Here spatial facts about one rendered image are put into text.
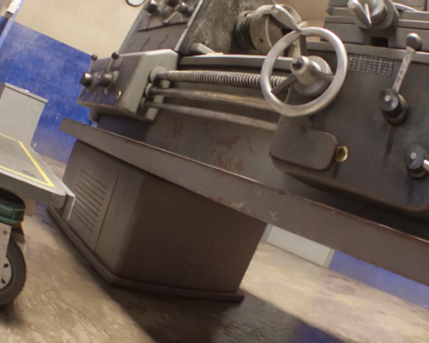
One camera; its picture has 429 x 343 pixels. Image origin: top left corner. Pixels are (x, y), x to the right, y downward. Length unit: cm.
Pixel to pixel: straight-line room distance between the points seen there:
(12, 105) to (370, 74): 282
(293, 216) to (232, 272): 93
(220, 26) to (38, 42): 331
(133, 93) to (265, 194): 75
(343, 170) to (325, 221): 9
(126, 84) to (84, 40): 342
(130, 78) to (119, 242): 56
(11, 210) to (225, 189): 46
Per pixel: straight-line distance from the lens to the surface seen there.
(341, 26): 84
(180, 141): 130
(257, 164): 104
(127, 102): 138
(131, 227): 127
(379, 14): 74
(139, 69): 140
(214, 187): 86
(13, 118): 319
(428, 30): 75
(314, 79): 73
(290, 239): 480
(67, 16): 474
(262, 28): 147
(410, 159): 59
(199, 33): 150
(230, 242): 154
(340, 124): 73
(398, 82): 65
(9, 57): 454
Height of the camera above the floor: 43
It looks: 1 degrees up
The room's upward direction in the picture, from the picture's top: 21 degrees clockwise
